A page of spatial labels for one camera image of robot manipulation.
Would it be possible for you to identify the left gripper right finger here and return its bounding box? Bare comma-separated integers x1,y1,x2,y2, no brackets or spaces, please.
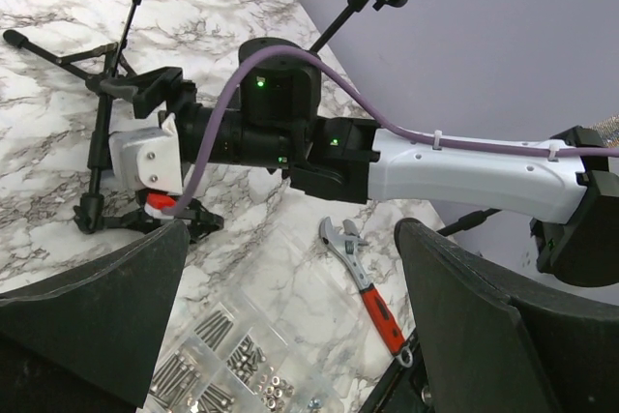
394,219,618,412

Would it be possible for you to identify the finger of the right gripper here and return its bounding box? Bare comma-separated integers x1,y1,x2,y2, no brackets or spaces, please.
100,67,183,116

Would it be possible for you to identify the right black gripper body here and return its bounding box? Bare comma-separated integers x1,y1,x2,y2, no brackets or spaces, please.
158,79,198,128

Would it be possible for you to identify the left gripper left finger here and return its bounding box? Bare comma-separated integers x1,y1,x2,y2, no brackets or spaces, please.
1,221,190,412

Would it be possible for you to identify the black tripod microphone stand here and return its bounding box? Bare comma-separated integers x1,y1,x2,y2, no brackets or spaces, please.
2,0,226,245

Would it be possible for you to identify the cork-handle silver-head microphone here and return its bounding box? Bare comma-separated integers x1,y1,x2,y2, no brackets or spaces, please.
590,114,619,148

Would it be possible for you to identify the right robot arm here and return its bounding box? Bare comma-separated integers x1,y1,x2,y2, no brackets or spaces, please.
98,38,618,287

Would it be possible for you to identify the clear plastic screw box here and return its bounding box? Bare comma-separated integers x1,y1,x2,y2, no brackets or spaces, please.
142,231,374,412

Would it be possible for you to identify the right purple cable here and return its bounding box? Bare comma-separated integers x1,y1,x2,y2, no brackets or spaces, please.
163,44,619,219

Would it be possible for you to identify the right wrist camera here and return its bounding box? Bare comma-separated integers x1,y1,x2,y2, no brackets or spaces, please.
108,114,183,195

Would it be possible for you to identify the red-handled adjustable wrench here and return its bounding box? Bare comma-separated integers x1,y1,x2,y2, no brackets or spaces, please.
318,217,414,368

